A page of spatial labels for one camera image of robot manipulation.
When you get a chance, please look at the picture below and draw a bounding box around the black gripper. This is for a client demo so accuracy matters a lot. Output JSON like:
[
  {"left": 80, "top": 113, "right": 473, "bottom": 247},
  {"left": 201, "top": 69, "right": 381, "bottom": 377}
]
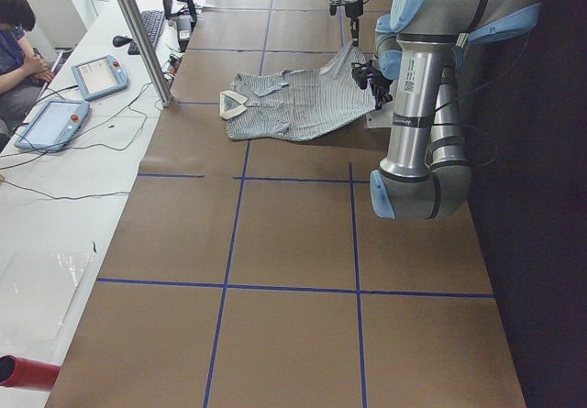
[
  {"left": 351, "top": 60, "right": 393, "bottom": 110},
  {"left": 344, "top": 0, "right": 363, "bottom": 47}
]

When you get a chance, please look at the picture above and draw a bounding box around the navy white striped polo shirt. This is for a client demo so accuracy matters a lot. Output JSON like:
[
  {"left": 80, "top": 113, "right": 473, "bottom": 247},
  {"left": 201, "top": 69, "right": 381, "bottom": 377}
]
[{"left": 219, "top": 43, "right": 374, "bottom": 142}]

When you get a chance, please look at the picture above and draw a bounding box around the black power adapter box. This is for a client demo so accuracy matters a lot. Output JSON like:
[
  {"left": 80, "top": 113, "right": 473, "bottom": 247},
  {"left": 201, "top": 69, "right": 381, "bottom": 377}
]
[{"left": 174, "top": 16, "right": 193, "bottom": 52}]

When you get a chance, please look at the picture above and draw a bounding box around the black keyboard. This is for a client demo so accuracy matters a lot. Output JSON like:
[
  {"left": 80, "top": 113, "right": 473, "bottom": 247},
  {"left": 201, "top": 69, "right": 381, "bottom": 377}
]
[{"left": 140, "top": 10, "right": 165, "bottom": 49}]

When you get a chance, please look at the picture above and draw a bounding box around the black computer mouse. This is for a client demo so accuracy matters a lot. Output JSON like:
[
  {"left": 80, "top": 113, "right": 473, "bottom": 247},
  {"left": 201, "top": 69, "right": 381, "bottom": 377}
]
[{"left": 112, "top": 35, "right": 133, "bottom": 48}]

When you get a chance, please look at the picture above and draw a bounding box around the upper teach pendant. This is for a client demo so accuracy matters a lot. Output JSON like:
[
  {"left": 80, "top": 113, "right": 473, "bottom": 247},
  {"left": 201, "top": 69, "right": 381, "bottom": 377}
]
[{"left": 72, "top": 55, "right": 128, "bottom": 102}]

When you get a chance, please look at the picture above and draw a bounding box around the teach pendant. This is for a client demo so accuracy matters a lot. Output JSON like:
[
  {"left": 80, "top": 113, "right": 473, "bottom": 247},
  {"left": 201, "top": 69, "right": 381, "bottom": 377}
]
[
  {"left": 72, "top": 55, "right": 128, "bottom": 102},
  {"left": 15, "top": 99, "right": 90, "bottom": 152}
]

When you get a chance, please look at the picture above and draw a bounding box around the lower teach pendant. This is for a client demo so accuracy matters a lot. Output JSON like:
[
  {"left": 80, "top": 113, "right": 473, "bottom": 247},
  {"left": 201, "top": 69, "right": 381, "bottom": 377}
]
[{"left": 15, "top": 99, "right": 90, "bottom": 152}]

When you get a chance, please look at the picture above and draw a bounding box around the seated person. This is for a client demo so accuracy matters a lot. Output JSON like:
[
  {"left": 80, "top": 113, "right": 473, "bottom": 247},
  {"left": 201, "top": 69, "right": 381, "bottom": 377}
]
[{"left": 1, "top": 0, "right": 54, "bottom": 139}]

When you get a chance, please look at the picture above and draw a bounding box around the clear plastic sheet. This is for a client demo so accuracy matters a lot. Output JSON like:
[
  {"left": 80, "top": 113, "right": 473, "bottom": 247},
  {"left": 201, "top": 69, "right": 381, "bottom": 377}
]
[{"left": 1, "top": 251, "right": 94, "bottom": 353}]

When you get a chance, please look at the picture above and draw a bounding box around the red cylinder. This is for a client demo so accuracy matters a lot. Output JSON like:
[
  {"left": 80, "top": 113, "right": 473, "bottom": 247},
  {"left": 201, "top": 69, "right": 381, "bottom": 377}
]
[{"left": 1, "top": 355, "right": 61, "bottom": 391}]

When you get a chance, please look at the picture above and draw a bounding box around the aluminium frame post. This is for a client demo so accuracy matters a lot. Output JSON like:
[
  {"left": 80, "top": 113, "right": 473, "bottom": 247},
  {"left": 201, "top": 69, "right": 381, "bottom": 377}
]
[{"left": 117, "top": 0, "right": 172, "bottom": 107}]

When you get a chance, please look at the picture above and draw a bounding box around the black cable on white table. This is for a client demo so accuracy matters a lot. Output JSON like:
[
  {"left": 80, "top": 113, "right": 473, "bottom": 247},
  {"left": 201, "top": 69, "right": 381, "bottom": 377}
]
[{"left": 0, "top": 71, "right": 161, "bottom": 201}]

